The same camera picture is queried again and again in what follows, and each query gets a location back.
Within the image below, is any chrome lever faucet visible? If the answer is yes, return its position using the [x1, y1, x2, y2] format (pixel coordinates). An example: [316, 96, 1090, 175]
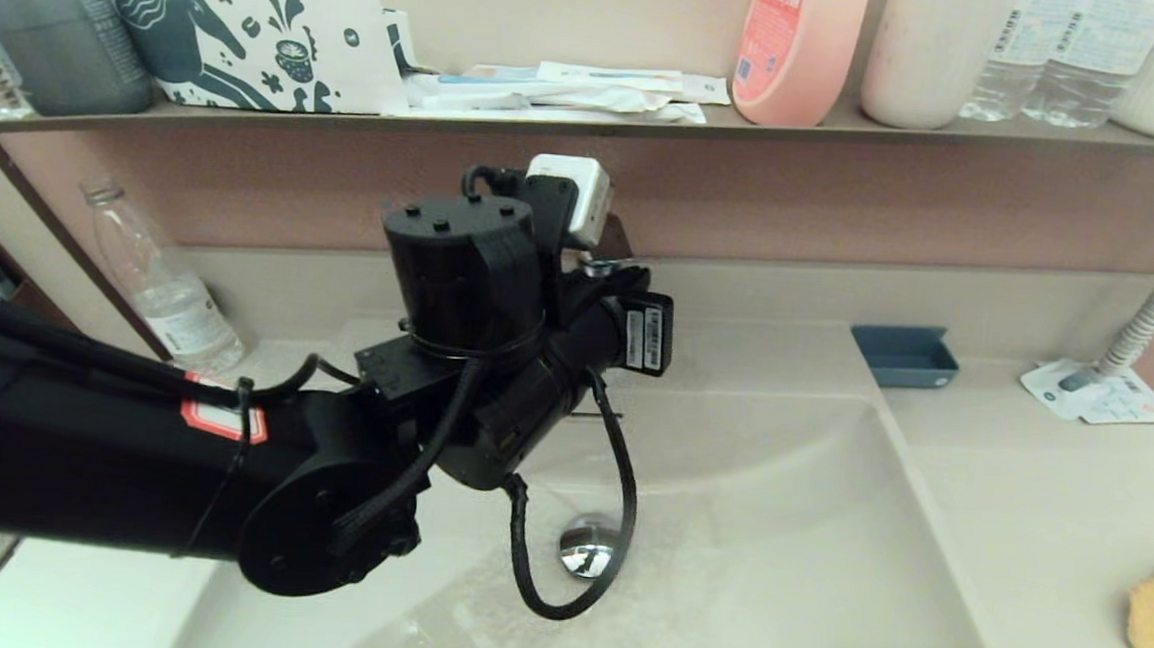
[580, 212, 645, 279]

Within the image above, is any beige ceramic sink basin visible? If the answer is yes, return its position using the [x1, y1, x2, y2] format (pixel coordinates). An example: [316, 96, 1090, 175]
[166, 284, 1050, 648]

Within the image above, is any chrome drain stopper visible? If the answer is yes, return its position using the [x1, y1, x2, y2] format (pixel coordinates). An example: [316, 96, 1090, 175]
[557, 509, 623, 581]

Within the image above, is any flat white packet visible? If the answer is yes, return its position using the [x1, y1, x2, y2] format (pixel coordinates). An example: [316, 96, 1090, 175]
[389, 85, 710, 137]

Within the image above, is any small white sachet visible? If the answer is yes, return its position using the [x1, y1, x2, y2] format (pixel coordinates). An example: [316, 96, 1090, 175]
[678, 73, 734, 108]

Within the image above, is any blue plastic soap dish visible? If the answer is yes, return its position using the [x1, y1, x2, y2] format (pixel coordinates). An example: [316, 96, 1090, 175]
[847, 322, 963, 393]

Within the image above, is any white packet blue stripe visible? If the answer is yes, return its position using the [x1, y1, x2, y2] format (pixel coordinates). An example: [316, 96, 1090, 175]
[535, 59, 690, 96]

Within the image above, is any long white toothbrush packet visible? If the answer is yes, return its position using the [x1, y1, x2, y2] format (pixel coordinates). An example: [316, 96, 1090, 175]
[402, 61, 673, 122]

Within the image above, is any pink lotion bottle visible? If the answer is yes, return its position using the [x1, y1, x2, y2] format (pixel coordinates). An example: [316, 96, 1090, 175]
[729, 0, 872, 133]

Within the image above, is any cream ceramic cup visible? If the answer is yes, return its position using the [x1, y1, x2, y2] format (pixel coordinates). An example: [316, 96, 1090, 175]
[857, 0, 1020, 137]

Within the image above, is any clear labelled water bottle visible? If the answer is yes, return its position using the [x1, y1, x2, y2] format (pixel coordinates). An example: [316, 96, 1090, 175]
[957, 0, 1064, 128]
[1020, 0, 1154, 135]

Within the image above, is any clear plastic water bottle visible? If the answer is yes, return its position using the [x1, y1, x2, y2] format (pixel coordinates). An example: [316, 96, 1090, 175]
[68, 178, 259, 381]

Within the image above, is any white printed leaflet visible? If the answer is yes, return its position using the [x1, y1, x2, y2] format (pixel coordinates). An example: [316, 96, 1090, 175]
[1017, 355, 1154, 430]

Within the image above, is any white horse print box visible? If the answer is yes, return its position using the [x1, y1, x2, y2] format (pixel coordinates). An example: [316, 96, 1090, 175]
[78, 0, 418, 120]

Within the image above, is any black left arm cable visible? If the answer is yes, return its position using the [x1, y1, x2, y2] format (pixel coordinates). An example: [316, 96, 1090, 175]
[493, 364, 647, 626]

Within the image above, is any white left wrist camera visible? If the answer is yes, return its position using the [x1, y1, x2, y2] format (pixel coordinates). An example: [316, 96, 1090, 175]
[521, 152, 614, 251]

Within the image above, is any brown wall shelf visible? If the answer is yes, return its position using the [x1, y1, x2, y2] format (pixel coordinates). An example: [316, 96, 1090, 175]
[0, 48, 1154, 210]

